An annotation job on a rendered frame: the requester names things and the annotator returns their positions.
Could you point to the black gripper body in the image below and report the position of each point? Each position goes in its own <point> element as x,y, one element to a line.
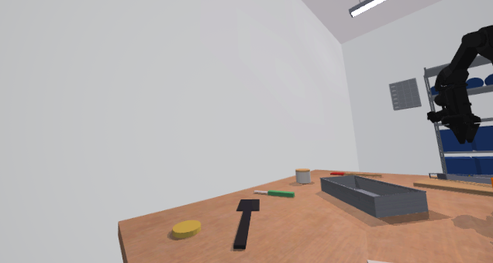
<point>460,112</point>

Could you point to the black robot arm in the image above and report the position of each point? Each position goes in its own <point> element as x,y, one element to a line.
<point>455,74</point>

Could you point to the yellow flat disc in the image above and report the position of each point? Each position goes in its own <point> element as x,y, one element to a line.
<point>186,228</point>

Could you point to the grey canister with wooden lid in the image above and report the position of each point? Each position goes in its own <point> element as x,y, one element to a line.
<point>303,175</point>

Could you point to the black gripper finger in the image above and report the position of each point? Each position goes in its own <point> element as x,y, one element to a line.
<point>472,132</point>
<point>460,131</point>

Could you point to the light brown wooden board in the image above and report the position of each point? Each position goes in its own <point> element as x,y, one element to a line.
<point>457,186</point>

